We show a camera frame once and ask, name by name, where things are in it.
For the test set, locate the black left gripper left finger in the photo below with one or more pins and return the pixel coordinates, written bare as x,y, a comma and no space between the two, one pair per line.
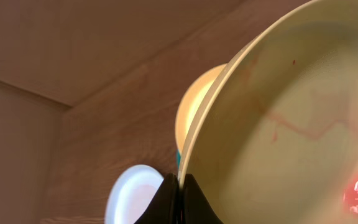
163,207

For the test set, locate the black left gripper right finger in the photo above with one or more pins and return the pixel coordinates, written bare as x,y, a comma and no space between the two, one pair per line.
194,207

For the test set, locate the light blue plate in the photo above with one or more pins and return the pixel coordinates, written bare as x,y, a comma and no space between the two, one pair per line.
131,194

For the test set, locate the yellow plate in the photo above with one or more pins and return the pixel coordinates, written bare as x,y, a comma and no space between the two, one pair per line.
275,139

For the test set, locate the yellow plate ketchup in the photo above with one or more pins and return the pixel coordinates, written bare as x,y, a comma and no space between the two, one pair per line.
190,103

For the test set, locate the teal plastic tray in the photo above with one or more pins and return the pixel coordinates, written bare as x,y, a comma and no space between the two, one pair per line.
178,158

